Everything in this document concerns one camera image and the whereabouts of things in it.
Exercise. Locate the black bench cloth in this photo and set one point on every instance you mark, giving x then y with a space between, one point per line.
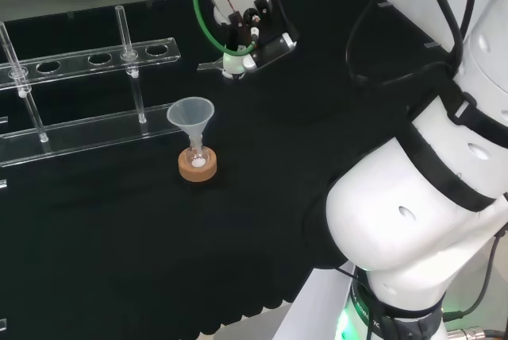
158 244

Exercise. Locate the clear acrylic funnel stand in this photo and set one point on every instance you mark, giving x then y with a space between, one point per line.
99 129

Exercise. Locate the small round-bottom glass flask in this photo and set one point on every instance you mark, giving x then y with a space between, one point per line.
197 156

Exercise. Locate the translucent plastic funnel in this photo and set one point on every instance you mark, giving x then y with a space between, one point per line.
190 114

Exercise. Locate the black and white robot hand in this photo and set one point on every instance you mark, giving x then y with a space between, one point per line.
270 51

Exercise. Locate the clear weighing funnel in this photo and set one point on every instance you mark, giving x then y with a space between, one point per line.
210 65

